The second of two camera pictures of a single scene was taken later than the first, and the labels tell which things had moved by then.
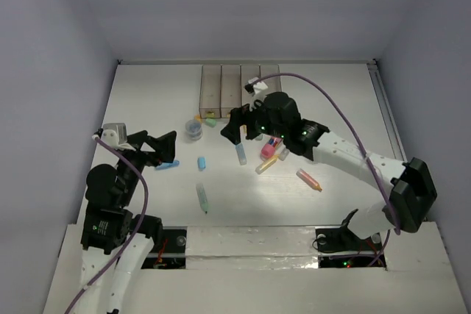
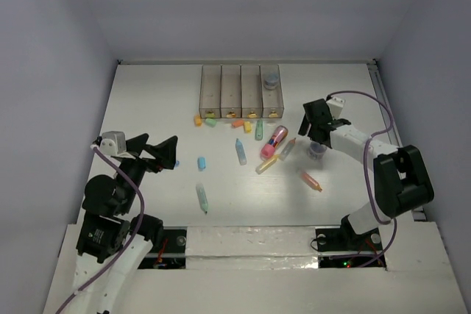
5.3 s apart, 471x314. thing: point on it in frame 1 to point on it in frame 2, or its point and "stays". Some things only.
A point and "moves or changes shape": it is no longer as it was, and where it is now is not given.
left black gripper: x=139 y=148 stays
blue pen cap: x=202 y=162 stays
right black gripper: x=239 y=117 to x=305 y=127
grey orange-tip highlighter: x=283 y=154 stays
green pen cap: x=210 y=122 stays
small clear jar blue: x=194 y=131 moves or changes shape
